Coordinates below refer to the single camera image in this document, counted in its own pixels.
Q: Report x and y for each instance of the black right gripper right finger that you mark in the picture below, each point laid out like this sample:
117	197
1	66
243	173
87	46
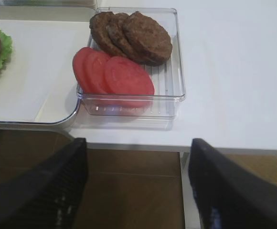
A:
228	196

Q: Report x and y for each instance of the green lettuce leaf on burger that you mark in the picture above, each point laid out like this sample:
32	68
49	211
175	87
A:
6	48

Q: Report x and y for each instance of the white parchment paper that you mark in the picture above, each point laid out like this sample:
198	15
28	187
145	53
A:
38	71

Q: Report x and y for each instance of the red tomato slice right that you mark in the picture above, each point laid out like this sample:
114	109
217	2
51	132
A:
125	77

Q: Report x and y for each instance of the white metal tray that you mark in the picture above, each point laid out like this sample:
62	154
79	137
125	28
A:
45	14

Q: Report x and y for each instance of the clear patty and tomato container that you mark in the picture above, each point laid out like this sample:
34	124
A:
167	78

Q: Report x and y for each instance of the brown patty middle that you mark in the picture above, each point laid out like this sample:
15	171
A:
117	36

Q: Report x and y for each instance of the red tomato slice left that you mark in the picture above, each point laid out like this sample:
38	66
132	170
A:
78	68

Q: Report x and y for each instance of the red tomato slice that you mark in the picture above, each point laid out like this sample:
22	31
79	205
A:
94	69
125	77
78	68

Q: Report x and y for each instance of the brown patty right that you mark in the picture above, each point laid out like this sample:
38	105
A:
148	38

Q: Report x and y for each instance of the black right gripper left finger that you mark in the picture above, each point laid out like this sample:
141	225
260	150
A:
47	196

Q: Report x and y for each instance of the brown patty left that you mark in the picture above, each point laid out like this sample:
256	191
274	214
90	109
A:
98	28

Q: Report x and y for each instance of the red tomato slice middle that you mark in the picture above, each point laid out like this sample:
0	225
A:
94	69

